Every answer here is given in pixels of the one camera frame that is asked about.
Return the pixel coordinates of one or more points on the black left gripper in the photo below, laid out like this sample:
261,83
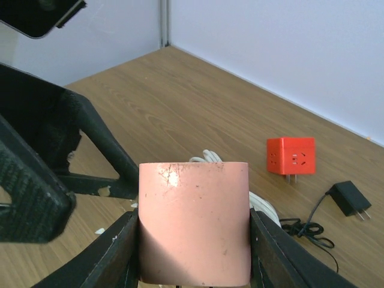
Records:
45,123

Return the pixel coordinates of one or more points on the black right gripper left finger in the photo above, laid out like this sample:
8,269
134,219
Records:
109,261

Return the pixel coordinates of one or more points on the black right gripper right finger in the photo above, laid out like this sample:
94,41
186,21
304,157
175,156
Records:
277,260

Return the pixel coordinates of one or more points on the pink charger plug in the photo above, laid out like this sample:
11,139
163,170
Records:
194,221

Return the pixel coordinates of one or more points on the red cube adapter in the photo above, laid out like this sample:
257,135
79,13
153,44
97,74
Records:
291,156

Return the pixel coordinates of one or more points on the black wall adapter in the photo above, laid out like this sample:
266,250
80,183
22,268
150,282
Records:
349,199

